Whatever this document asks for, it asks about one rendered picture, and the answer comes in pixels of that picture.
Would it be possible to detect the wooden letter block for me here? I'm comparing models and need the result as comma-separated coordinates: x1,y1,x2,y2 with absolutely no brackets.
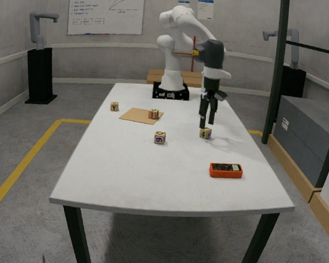
154,131,166,145
199,127,212,139
148,109,159,119

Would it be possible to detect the orange digital multimeter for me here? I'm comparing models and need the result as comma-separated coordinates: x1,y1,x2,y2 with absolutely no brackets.
209,163,243,178

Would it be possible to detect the tan square mat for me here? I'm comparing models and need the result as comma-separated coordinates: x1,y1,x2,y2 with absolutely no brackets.
119,107,164,125

